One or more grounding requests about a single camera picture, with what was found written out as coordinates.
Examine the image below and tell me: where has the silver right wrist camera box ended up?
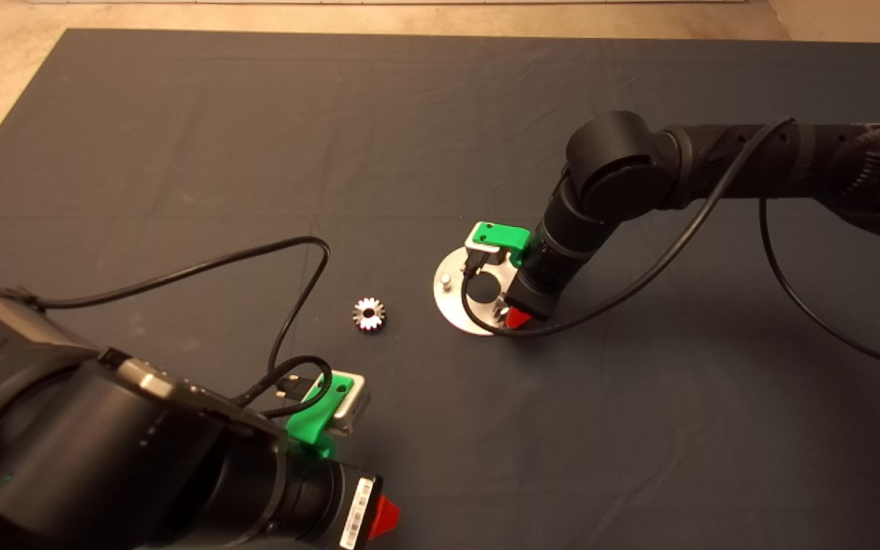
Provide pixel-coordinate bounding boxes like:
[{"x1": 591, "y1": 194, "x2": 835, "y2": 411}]
[{"x1": 464, "y1": 229, "x2": 500, "y2": 268}]

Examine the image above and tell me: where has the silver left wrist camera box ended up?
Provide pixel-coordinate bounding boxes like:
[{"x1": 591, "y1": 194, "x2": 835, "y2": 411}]
[{"x1": 302, "y1": 370, "x2": 371, "y2": 437}]

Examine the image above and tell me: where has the green right camera mount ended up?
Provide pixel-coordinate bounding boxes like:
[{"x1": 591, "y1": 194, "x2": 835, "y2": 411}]
[{"x1": 472, "y1": 221, "x2": 532, "y2": 269}]

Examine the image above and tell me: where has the black camera cable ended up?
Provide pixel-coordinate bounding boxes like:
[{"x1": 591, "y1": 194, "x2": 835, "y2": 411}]
[
  {"x1": 461, "y1": 116, "x2": 880, "y2": 377},
  {"x1": 26, "y1": 236, "x2": 334, "y2": 420}
]

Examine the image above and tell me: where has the dark grey table cloth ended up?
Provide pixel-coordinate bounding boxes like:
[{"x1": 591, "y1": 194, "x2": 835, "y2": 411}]
[{"x1": 0, "y1": 29, "x2": 880, "y2": 550}]

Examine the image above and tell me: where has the black left camera cable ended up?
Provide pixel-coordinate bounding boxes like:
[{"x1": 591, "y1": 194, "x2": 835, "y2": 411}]
[{"x1": 26, "y1": 236, "x2": 334, "y2": 420}]

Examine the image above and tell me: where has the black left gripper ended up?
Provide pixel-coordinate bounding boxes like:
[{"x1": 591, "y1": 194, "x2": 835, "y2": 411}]
[{"x1": 281, "y1": 457, "x2": 402, "y2": 550}]

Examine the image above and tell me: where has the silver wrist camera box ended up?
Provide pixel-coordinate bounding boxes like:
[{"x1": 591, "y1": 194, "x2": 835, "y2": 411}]
[
  {"x1": 464, "y1": 229, "x2": 500, "y2": 268},
  {"x1": 302, "y1": 370, "x2": 371, "y2": 437}
]

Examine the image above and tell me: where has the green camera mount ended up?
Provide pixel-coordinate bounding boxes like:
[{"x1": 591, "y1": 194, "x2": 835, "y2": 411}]
[
  {"x1": 472, "y1": 221, "x2": 532, "y2": 269},
  {"x1": 286, "y1": 373, "x2": 354, "y2": 461}
]

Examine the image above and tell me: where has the black right camera cable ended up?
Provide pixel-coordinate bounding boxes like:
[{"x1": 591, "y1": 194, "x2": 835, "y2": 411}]
[{"x1": 461, "y1": 116, "x2": 880, "y2": 377}]

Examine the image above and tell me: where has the round metal carrier plate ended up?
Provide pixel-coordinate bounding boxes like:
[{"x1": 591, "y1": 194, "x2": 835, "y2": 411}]
[{"x1": 432, "y1": 246, "x2": 521, "y2": 338}]

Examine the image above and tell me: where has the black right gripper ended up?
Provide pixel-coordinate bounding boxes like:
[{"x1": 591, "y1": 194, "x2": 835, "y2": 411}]
[{"x1": 504, "y1": 229, "x2": 592, "y2": 332}]

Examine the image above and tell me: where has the green left camera mount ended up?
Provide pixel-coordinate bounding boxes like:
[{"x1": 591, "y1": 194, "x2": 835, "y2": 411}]
[{"x1": 286, "y1": 373, "x2": 354, "y2": 461}]

